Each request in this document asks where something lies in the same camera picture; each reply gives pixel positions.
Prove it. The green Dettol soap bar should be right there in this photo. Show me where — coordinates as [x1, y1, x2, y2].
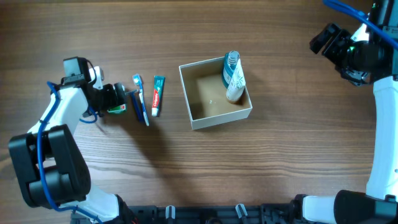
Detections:
[108, 104, 126, 114]

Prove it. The blue mouthwash bottle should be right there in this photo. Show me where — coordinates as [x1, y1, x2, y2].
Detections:
[221, 50, 240, 88]

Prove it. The white conditioner tube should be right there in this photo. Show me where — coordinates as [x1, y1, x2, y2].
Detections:
[225, 59, 246, 103]

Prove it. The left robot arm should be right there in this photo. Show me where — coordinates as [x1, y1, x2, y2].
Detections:
[8, 57, 136, 223]

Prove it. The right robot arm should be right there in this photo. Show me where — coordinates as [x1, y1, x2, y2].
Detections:
[290, 0, 397, 223]

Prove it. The blue disposable razor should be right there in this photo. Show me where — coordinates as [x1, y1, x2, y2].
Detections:
[125, 90, 144, 123]

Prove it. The blue white toothbrush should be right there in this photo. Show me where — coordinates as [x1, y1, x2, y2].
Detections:
[132, 73, 149, 126]

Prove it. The Colgate toothpaste tube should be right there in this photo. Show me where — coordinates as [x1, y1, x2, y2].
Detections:
[152, 76, 165, 117]

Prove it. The white open cardboard box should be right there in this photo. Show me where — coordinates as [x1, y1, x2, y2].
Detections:
[178, 57, 252, 129]

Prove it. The blue left camera cable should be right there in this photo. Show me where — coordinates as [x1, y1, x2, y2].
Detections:
[36, 81, 103, 224]

